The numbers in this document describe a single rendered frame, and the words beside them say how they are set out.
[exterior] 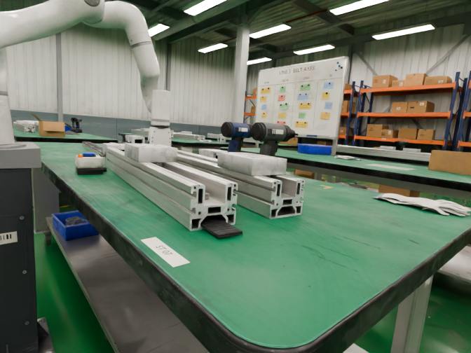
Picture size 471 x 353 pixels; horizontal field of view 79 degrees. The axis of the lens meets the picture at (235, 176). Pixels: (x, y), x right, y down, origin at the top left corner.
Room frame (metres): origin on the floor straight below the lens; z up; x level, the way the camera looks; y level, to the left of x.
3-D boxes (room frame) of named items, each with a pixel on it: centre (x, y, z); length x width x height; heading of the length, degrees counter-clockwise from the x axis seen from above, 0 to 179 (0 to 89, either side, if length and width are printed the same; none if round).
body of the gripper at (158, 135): (1.34, 0.36, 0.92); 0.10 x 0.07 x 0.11; 124
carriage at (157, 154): (0.85, 0.26, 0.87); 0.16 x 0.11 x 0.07; 34
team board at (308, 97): (4.21, -0.77, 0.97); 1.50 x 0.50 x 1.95; 41
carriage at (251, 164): (0.75, -0.04, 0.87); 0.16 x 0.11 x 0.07; 34
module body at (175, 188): (0.85, 0.26, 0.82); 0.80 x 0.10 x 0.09; 34
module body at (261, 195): (0.96, 0.10, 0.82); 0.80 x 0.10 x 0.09; 34
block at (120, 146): (1.21, 0.52, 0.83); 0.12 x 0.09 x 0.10; 124
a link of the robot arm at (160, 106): (1.34, 0.37, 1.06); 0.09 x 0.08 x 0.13; 33
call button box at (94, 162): (1.02, 0.52, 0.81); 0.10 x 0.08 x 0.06; 124
